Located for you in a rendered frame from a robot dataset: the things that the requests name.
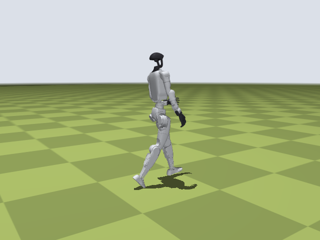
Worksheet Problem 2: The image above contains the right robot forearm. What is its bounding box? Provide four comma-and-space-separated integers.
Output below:
168, 90, 181, 114

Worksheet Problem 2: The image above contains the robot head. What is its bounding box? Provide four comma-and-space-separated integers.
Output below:
149, 52, 164, 72

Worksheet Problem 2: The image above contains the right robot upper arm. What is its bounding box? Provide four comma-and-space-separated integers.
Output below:
159, 71, 175, 96

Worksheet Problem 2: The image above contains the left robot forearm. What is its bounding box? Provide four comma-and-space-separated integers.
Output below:
151, 99, 168, 106

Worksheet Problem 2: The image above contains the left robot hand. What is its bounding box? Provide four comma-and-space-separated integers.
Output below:
163, 97, 179, 105

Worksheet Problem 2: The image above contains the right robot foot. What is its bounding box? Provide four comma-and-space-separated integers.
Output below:
132, 174, 146, 188

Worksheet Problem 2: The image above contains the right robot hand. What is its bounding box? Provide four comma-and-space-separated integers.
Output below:
175, 110, 186, 127

